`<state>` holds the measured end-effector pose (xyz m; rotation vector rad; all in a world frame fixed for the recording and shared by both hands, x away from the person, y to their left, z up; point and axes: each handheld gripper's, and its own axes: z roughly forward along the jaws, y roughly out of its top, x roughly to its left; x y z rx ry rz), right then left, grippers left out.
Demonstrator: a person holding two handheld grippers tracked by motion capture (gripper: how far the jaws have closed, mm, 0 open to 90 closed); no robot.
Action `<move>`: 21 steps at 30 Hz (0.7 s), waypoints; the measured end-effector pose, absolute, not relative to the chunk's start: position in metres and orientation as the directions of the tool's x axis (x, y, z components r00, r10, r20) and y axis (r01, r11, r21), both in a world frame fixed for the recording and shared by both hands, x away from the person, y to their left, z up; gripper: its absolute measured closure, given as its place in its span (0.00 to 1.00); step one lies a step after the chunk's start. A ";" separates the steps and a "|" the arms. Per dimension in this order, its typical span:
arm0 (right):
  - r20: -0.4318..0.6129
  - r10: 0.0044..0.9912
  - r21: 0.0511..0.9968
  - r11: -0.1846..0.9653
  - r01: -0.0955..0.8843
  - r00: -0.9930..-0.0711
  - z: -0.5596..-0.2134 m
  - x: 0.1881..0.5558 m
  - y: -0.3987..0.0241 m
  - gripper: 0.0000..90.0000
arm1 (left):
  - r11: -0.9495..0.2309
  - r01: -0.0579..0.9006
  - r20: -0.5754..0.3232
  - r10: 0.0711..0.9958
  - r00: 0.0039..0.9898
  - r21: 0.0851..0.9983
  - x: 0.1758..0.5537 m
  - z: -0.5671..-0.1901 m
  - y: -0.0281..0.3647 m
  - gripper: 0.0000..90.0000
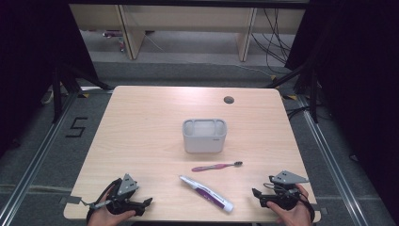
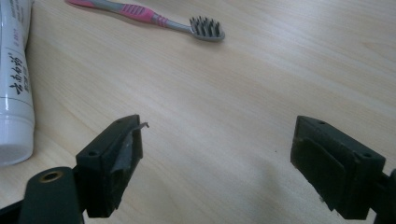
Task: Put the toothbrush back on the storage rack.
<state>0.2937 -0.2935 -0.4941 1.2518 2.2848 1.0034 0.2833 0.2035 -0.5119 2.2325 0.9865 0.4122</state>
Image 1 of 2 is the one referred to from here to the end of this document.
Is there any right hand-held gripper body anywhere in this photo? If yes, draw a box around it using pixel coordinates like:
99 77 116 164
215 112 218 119
263 169 311 211

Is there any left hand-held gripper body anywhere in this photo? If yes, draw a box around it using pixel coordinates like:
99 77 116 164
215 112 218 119
105 173 146 217

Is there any pink toothbrush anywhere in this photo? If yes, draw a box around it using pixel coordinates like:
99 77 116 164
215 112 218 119
191 160 244 173

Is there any white and purple toothpaste tube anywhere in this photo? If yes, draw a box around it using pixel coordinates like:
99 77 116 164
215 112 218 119
178 174 235 214

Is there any grey toothbrush holder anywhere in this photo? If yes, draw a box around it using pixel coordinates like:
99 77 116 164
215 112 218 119
182 118 228 154

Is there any person's right hand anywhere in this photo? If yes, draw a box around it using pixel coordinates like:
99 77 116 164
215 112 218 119
266 184 315 226

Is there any person's left hand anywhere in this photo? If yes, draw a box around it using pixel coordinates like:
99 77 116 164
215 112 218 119
87 202 136 226

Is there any black metal stand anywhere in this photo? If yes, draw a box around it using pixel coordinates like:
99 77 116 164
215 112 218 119
51 61 115 124
264 61 320 124

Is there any black curtain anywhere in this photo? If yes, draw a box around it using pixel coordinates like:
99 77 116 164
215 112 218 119
0 0 101 158
283 0 399 218

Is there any purple item on floor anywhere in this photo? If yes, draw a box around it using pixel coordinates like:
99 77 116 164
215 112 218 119
102 29 124 39

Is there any light wooden shelf unit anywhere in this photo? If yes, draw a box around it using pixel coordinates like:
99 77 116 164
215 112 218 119
69 3 307 63

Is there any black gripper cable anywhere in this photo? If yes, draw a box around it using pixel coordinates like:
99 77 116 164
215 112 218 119
295 186 316 223
86 178 123 224

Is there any aluminium floor rail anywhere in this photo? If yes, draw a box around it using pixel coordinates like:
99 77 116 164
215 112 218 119
295 93 372 226
0 89 80 226

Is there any long white floor cable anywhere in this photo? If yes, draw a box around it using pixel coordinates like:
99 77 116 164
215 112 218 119
233 63 275 78

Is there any bundle of black cables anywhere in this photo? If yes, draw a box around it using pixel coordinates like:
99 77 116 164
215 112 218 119
249 8 294 75

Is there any thin white cable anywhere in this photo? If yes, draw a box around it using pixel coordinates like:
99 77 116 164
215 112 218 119
143 32 167 54

